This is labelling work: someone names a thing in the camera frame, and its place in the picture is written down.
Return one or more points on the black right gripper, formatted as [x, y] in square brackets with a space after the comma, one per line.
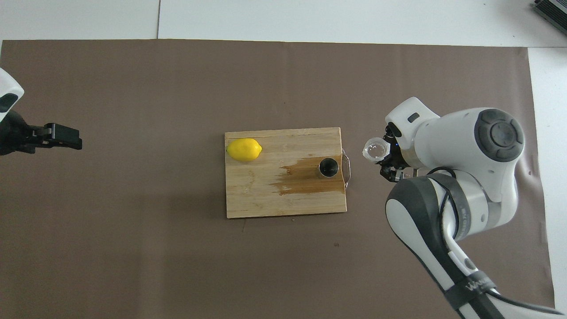
[402, 155]

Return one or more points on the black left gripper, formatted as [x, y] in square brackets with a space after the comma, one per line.
[15, 135]

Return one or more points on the clear textured glass cup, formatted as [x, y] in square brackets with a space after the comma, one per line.
[375, 149]

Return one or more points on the steel double jigger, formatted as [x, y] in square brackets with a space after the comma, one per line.
[328, 167]

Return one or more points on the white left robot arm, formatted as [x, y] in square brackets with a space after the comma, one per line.
[9, 91]

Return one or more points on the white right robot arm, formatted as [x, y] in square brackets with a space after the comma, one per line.
[483, 146]

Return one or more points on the wooden cutting board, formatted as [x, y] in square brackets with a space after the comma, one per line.
[257, 195]

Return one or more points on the yellow lemon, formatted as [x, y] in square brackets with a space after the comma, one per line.
[243, 149]

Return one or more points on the brown paper table mat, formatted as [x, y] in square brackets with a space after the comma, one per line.
[177, 257]

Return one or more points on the grey ribbed metal device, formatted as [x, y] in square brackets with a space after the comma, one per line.
[553, 13]

